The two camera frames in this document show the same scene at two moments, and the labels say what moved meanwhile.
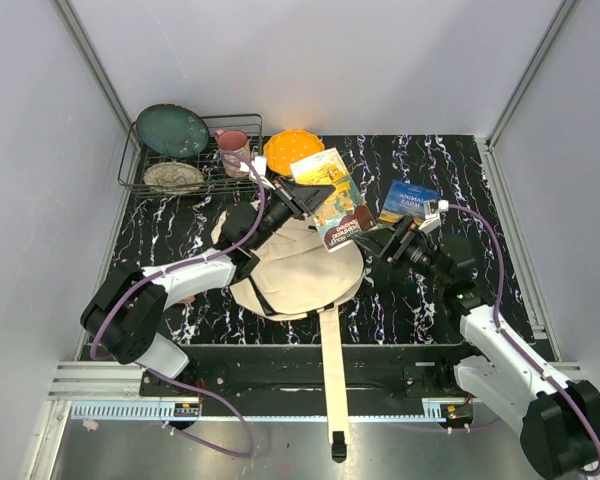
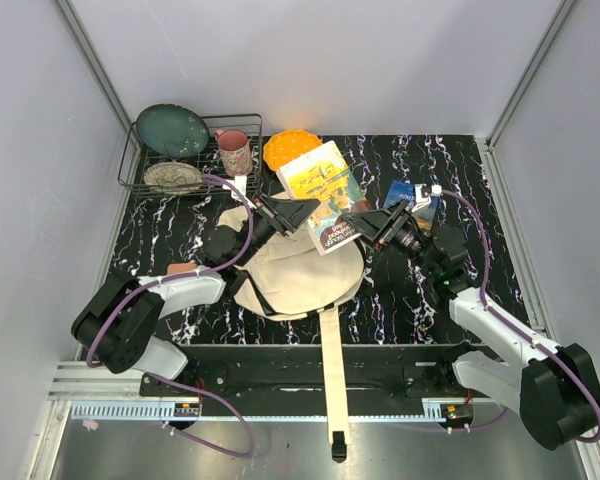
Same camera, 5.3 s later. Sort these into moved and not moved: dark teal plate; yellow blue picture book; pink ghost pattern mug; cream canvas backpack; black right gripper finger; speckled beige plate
Moved: yellow blue picture book; black right gripper finger
Not moved: cream canvas backpack; dark teal plate; speckled beige plate; pink ghost pattern mug
